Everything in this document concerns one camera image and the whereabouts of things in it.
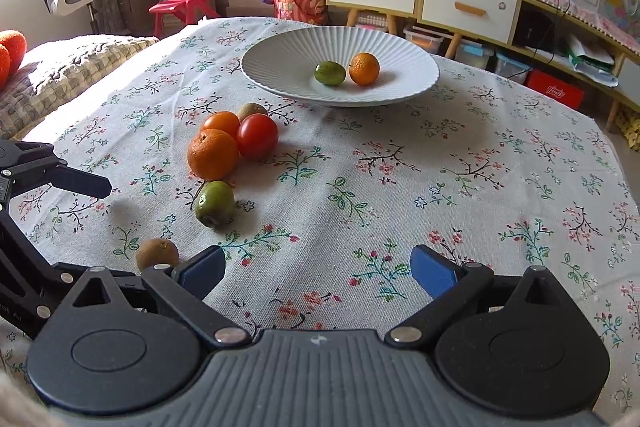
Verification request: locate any green lime fruit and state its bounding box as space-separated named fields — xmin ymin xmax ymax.
xmin=314 ymin=61 xmax=346 ymax=87

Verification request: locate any clear storage bin blue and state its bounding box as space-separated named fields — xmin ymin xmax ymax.
xmin=495 ymin=51 xmax=530 ymax=84

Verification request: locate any large orange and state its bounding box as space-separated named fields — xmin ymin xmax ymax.
xmin=186 ymin=129 xmax=239 ymax=181

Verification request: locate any textured orange mandarin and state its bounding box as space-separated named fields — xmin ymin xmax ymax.
xmin=348 ymin=52 xmax=380 ymax=87

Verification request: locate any floral tablecloth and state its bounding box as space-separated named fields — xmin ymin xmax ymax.
xmin=10 ymin=17 xmax=639 ymax=421

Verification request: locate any white ribbed plate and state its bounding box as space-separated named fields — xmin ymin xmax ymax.
xmin=241 ymin=26 xmax=440 ymax=107

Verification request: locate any colourful map poster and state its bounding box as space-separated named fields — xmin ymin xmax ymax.
xmin=598 ymin=0 xmax=640 ymax=39

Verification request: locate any checkered cushion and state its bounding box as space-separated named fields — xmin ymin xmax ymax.
xmin=0 ymin=35 xmax=157 ymax=139

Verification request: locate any pale brown kiwi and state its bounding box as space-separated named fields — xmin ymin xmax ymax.
xmin=236 ymin=103 xmax=268 ymax=121

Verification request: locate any long low tv cabinet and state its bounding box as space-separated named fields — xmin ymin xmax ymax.
xmin=416 ymin=0 xmax=639 ymax=126

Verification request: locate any red storage box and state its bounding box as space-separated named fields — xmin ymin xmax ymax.
xmin=526 ymin=69 xmax=585 ymax=109

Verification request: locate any brown kiwi fruit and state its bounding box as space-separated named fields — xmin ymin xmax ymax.
xmin=136 ymin=239 xmax=180 ymax=271

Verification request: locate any red tomato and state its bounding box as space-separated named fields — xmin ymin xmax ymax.
xmin=236 ymin=114 xmax=279 ymax=160

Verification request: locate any smooth orange tomato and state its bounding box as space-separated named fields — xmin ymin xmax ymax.
xmin=201 ymin=112 xmax=241 ymax=139

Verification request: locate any clear storage bin orange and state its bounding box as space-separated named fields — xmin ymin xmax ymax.
xmin=404 ymin=24 xmax=452 ymax=55

